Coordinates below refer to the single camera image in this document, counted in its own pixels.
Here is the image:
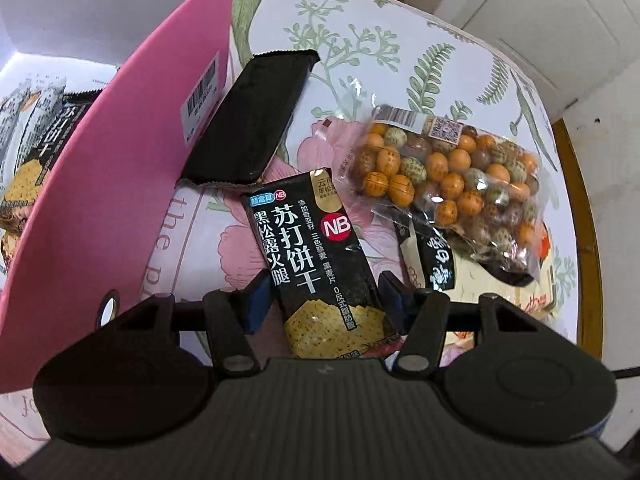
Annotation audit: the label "black soda cracker packet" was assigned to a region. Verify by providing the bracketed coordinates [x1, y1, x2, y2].
[242, 168, 397, 359]

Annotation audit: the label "clear bag coated peanuts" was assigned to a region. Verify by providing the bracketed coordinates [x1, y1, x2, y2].
[345, 104, 547, 278]

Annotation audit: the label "plain black snack packet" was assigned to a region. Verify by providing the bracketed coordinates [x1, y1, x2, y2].
[180, 50, 320, 188]

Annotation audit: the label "white snack packet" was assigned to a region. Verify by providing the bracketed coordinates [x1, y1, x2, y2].
[1, 77, 66, 193]

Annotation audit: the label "cream orange snack packet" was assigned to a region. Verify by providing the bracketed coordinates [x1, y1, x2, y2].
[392, 208, 556, 320]

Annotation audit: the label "pink storage box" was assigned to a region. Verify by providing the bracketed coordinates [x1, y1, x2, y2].
[1, 0, 231, 392]

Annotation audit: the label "floral bed sheet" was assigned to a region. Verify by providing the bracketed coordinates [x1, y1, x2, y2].
[1, 0, 579, 464]

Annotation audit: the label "white wardrobe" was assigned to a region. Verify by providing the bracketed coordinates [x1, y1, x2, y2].
[406, 0, 639, 119]

